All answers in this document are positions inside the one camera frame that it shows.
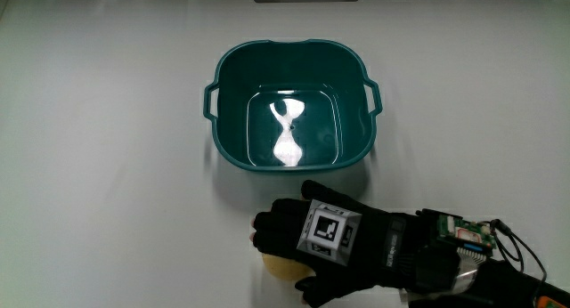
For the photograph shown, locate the person's right hand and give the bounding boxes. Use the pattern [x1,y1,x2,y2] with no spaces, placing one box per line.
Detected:
[249,179,436,308]

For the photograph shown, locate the yellow sponge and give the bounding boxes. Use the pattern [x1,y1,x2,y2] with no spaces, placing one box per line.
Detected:
[261,253,313,282]

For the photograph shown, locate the white desk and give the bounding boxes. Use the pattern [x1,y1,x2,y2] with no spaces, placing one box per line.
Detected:
[0,0,570,308]

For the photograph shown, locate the green circuit board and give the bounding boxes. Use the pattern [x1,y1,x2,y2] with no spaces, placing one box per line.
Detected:
[434,213,498,258]

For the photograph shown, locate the orange sensor module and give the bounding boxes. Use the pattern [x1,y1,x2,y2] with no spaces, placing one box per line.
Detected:
[533,293,570,308]

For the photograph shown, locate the teal plastic basin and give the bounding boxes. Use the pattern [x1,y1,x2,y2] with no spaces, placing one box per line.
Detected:
[202,38,384,174]

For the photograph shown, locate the thin black sensor cable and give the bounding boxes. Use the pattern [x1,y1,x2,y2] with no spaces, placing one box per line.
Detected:
[483,218,549,296]

